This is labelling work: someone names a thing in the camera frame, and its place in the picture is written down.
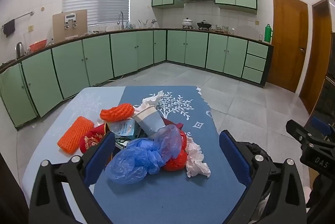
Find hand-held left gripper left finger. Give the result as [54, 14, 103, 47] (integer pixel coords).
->
[29, 131, 117, 224]

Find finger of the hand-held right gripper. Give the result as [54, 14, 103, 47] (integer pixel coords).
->
[311, 116, 335, 142]
[286, 119, 319, 147]

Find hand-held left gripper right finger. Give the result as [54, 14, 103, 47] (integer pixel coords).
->
[218, 130, 307, 224]

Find red paper bowl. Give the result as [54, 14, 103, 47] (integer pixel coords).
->
[79, 123, 110, 154]

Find black lined trash bin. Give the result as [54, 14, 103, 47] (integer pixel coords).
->
[241, 141, 274, 224]

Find light blue packet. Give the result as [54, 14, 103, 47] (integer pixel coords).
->
[107, 119, 139, 139]

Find blue plastic bag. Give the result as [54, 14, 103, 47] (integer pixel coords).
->
[105, 138, 164, 185]

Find long orange foam net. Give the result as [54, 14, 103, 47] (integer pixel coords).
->
[57, 116, 95, 154]

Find white tissue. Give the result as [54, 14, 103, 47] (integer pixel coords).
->
[185, 136, 211, 178]
[134, 91, 165, 112]

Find curled orange foam net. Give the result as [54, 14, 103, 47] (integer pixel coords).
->
[100, 103, 135, 122]

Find blue white paper cup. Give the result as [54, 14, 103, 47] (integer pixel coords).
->
[133, 106, 166, 139]

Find red foam net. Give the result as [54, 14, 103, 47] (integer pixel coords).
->
[162, 130, 188, 172]

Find clear plastic bag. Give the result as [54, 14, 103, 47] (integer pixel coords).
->
[153, 125, 182, 162]

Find black glass cabinet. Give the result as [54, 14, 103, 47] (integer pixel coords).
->
[323, 32, 335, 122]

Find light blue tablecloth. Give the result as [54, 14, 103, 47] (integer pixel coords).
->
[21, 86, 126, 224]

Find blue tree print table mat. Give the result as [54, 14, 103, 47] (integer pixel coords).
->
[93, 86, 248, 224]

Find brown wooden door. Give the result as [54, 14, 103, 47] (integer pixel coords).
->
[298, 0, 333, 115]
[267, 0, 309, 94]

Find green thermos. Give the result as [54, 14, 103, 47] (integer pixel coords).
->
[264, 23, 273, 43]

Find green base cabinets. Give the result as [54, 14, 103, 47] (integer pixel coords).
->
[0, 28, 274, 130]

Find cluster of glass jars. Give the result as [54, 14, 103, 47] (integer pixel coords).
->
[211, 24, 234, 34]

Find red basin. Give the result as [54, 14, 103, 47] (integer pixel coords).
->
[29, 39, 48, 51]

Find flat cardboard box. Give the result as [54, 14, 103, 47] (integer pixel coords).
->
[52, 10, 88, 43]

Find dark towel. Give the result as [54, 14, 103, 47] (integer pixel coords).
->
[3, 19, 16, 37]

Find metal towel rail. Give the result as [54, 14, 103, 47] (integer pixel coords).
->
[2, 11, 34, 28]

